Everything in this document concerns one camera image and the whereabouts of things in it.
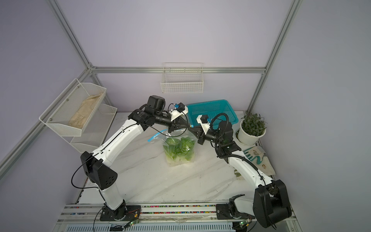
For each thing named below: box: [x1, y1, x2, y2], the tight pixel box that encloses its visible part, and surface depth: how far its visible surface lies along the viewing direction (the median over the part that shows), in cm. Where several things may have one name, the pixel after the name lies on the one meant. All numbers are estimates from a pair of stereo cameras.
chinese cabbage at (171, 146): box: [162, 137, 182, 164], surface depth 81 cm
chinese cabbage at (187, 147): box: [179, 136, 196, 161], surface depth 82 cm
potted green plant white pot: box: [237, 111, 268, 145], surface depth 92 cm
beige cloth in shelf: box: [68, 92, 104, 130], surface depth 81 cm
